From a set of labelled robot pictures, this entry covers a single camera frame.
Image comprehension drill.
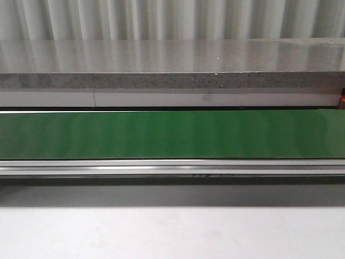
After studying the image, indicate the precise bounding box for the grey stone counter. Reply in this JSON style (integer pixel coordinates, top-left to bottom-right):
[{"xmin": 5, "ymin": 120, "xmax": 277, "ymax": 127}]
[{"xmin": 0, "ymin": 37, "xmax": 345, "ymax": 108}]

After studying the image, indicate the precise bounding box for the green conveyor belt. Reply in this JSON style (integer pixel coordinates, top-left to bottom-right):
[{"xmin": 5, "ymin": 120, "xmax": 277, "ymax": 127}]
[{"xmin": 1, "ymin": 109, "xmax": 344, "ymax": 160}]

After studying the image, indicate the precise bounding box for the white pleated curtain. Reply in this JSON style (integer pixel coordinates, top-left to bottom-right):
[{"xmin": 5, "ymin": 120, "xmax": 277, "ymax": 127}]
[{"xmin": 1, "ymin": 1, "xmax": 344, "ymax": 40}]

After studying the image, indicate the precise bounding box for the red plastic bin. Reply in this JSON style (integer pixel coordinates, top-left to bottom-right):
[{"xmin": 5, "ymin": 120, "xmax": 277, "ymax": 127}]
[{"xmin": 339, "ymin": 88, "xmax": 345, "ymax": 110}]

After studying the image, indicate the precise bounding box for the aluminium conveyor frame rail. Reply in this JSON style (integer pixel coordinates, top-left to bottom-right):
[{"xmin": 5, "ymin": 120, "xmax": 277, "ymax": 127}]
[{"xmin": 1, "ymin": 159, "xmax": 344, "ymax": 186}]

